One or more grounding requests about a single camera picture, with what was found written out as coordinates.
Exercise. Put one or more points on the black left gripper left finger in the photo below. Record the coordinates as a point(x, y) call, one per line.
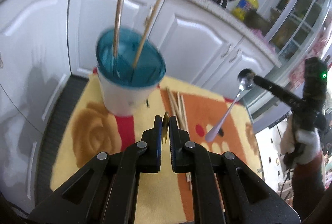
point(105, 189)

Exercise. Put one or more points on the floral white utensil holder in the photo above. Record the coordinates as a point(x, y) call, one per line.
point(123, 87)

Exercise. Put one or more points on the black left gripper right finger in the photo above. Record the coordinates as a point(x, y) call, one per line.
point(224, 188)

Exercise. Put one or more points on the white kitchen cabinets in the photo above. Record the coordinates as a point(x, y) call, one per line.
point(44, 42)

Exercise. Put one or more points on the wooden chopstick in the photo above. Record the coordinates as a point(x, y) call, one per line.
point(175, 107)
point(182, 110)
point(118, 16)
point(145, 34)

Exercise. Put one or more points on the white gloved right hand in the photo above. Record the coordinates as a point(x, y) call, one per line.
point(301, 147)

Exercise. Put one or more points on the metal spoon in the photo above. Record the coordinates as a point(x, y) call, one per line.
point(245, 79)

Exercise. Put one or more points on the yellow oil bottle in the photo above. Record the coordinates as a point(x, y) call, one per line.
point(242, 7)

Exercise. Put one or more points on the colourful patterned table mat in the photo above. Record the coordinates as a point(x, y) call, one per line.
point(163, 197)

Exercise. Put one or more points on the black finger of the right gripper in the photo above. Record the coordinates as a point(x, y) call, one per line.
point(281, 93)

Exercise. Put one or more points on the wooden handled metal fork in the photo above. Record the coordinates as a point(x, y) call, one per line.
point(165, 127)

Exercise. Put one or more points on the dark bowl on counter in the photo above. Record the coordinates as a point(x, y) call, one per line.
point(254, 21)

